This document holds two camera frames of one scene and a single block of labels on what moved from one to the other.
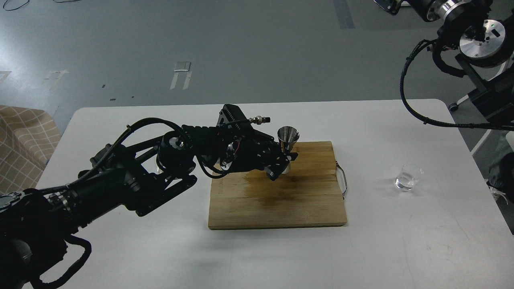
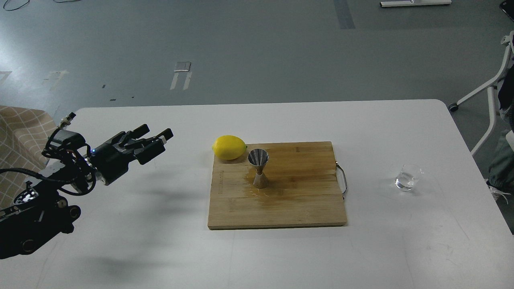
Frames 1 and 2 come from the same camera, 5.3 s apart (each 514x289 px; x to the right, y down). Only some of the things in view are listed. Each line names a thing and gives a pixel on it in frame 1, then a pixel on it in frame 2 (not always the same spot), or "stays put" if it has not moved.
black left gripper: (253, 151) → (109, 162)
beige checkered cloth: (28, 138) stays put
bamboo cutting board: (311, 194) stays put
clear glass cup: (410, 174) stays put
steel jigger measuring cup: (287, 136) → (258, 157)
